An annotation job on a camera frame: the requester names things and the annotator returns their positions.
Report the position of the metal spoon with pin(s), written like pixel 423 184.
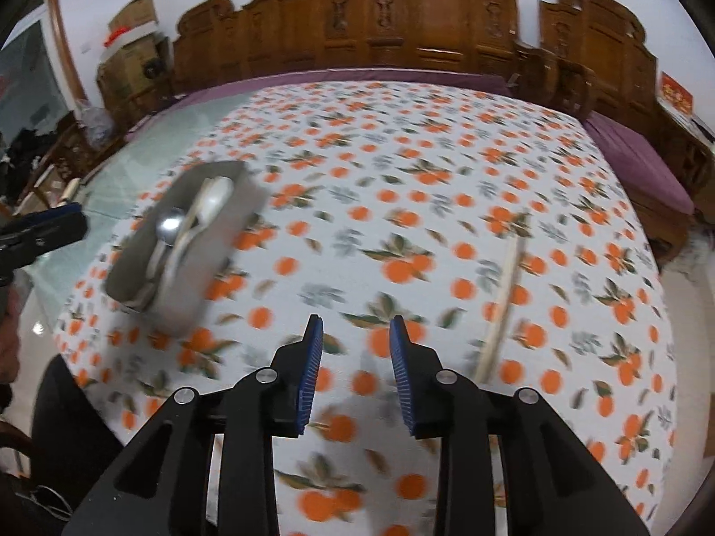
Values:
pixel 170 224

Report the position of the wooden side table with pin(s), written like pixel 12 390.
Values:
pixel 690 156

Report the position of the wooden door frame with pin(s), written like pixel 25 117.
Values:
pixel 64 50

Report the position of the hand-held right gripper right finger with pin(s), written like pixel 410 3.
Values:
pixel 402 377

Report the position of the purple armchair cushion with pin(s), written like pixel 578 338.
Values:
pixel 642 162

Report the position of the white ceramic spoon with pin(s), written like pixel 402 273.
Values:
pixel 217 194

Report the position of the grey rectangular tray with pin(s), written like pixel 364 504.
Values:
pixel 246 201

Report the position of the red box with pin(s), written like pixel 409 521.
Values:
pixel 677 94

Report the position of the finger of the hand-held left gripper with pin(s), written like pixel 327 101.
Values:
pixel 56 237
pixel 50 216

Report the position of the orange print tablecloth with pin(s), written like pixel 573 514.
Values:
pixel 419 139

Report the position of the long purple sofa cushion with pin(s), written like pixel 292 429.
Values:
pixel 346 75

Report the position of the wooden chopstick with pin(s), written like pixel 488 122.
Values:
pixel 503 301

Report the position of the white utensil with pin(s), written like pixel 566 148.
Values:
pixel 142 296

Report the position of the carved wooden armchair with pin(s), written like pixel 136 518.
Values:
pixel 603 28

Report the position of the person's leg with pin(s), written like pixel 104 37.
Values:
pixel 72 430

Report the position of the stack of cardboard boxes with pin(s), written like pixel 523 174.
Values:
pixel 131 61

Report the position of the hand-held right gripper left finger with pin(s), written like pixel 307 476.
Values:
pixel 310 371

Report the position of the clear plastic bag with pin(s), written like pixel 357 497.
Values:
pixel 99 125

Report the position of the carved wooden sofa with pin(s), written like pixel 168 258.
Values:
pixel 435 17

